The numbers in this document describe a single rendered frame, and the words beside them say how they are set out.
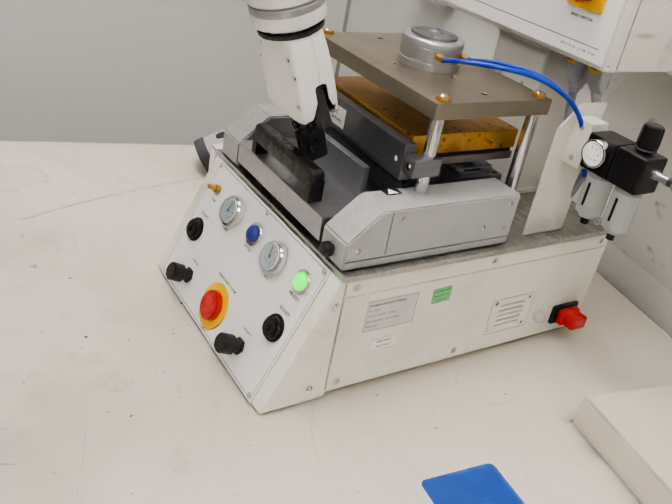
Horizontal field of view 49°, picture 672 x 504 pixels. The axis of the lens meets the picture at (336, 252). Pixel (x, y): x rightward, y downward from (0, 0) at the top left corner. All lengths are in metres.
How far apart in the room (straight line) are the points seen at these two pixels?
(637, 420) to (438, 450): 0.25
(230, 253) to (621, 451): 0.53
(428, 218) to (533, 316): 0.30
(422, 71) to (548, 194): 0.23
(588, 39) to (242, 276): 0.51
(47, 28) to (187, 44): 0.40
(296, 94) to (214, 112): 1.63
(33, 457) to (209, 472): 0.18
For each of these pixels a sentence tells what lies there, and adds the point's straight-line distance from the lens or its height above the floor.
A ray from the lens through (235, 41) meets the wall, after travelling 2.39.
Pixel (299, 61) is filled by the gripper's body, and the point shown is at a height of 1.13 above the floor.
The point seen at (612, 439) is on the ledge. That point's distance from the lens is 0.95.
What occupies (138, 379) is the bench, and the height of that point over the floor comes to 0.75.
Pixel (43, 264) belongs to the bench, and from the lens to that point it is 1.12.
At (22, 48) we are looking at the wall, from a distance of 2.33.
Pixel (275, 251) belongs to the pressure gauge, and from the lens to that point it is 0.87.
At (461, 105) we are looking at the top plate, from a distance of 0.84.
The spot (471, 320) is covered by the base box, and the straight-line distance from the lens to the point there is 0.99.
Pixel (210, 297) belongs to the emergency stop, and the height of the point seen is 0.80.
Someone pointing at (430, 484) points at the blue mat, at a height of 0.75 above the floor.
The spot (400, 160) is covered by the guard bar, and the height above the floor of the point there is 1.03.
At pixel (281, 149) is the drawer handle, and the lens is 0.89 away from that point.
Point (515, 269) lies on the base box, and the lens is 0.99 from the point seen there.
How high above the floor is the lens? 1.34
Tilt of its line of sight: 29 degrees down
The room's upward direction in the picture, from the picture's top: 11 degrees clockwise
